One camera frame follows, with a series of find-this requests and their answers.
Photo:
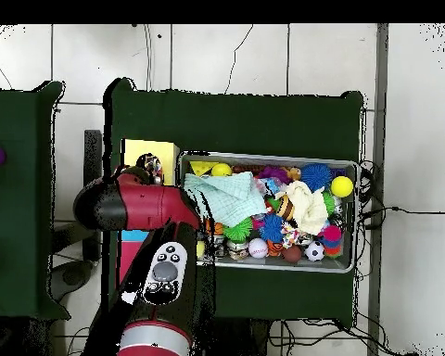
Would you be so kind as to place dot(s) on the mint green cloth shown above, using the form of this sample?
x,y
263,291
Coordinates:
x,y
226,200

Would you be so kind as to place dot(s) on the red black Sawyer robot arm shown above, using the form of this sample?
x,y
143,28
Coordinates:
x,y
148,204

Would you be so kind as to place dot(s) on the wooden box with three holes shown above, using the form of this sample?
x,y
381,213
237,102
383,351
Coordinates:
x,y
167,155

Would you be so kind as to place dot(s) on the yellow smiley face ball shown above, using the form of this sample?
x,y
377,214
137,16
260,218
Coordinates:
x,y
221,170

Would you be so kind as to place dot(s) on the yellow cheese wedge toy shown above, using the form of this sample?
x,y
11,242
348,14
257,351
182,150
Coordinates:
x,y
200,167

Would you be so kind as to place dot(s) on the purple knobbly rubber toy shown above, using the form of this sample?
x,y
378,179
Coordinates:
x,y
272,172

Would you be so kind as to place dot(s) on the dark green table cloth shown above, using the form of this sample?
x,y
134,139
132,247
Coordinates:
x,y
15,222
237,126

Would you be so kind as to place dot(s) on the cream white cloth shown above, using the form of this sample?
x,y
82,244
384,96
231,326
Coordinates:
x,y
307,211

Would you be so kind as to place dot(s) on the large blue spiky ball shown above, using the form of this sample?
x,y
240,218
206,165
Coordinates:
x,y
316,176

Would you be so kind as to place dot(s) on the black and white soccer ball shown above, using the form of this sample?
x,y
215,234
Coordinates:
x,y
314,251

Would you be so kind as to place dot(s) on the pink spiky ball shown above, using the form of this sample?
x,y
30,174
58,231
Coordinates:
x,y
332,233

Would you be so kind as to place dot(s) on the plain yellow ball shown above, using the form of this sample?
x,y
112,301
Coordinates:
x,y
342,186

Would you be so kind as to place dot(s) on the grey round seat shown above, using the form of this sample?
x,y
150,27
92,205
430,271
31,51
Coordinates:
x,y
74,276

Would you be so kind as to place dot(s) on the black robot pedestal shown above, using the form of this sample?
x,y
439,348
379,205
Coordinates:
x,y
241,341

